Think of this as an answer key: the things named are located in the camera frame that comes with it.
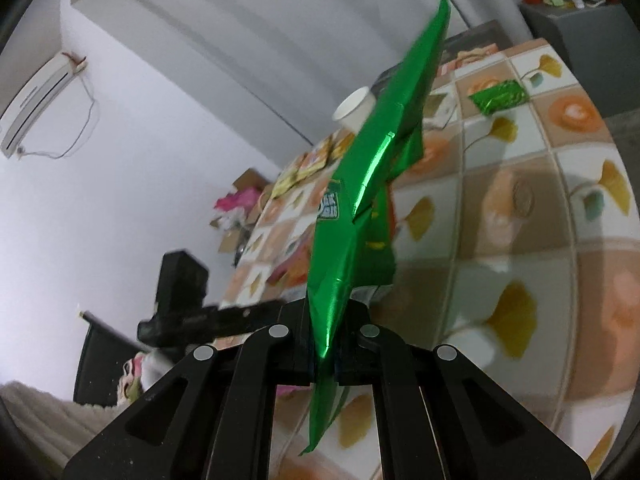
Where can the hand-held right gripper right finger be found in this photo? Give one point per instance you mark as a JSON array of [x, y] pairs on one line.
[[350, 345]]

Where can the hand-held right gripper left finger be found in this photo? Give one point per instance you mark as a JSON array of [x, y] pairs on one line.
[[295, 340]]

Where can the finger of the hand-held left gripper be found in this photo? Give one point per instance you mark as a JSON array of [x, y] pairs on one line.
[[247, 317]]

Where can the green snack bag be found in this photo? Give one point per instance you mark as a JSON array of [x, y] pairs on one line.
[[360, 185]]

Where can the black chair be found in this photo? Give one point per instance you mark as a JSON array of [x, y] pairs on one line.
[[100, 360]]

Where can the crumpled white plastic bag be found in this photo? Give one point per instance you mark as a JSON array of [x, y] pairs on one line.
[[234, 220]]

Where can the pink plastic bag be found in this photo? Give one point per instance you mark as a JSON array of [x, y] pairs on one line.
[[235, 201]]

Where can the open cardboard box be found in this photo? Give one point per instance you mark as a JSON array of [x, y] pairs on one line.
[[247, 180]]

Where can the gold snack packet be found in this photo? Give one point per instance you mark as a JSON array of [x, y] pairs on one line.
[[287, 182]]

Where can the small red yellow packet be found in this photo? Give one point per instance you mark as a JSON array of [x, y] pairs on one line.
[[312, 161]]

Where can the white fluffy garment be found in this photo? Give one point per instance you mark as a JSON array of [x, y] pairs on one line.
[[45, 420]]

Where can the tiled leaf-print tablecloth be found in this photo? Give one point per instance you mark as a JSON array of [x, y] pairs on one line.
[[525, 260]]

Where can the white paper cup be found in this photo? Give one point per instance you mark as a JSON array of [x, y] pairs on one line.
[[352, 110]]

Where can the white air conditioner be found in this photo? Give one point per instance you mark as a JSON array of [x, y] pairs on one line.
[[35, 105]]

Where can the small green foil packet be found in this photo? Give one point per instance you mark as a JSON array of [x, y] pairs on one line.
[[500, 96]]

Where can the grey curtain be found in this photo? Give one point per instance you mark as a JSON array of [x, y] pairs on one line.
[[300, 25]]

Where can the grey cabinet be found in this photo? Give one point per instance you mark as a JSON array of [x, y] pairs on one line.
[[575, 35]]

